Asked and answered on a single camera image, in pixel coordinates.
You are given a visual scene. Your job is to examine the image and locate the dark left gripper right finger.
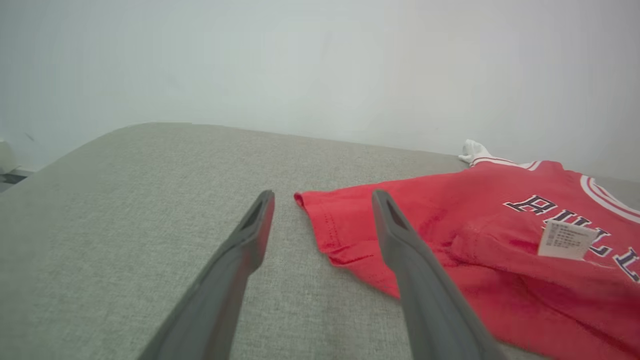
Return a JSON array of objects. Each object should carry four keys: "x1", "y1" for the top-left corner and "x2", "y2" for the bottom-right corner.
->
[{"x1": 371, "y1": 188, "x2": 509, "y2": 360}]

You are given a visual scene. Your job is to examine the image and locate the red and white basketball jersey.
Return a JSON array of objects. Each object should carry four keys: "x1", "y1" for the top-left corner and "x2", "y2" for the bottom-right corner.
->
[{"x1": 293, "y1": 139, "x2": 640, "y2": 360}]

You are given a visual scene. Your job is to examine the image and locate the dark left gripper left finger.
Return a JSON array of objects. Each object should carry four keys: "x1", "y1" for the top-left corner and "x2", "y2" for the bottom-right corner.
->
[{"x1": 137, "y1": 189, "x2": 276, "y2": 360}]

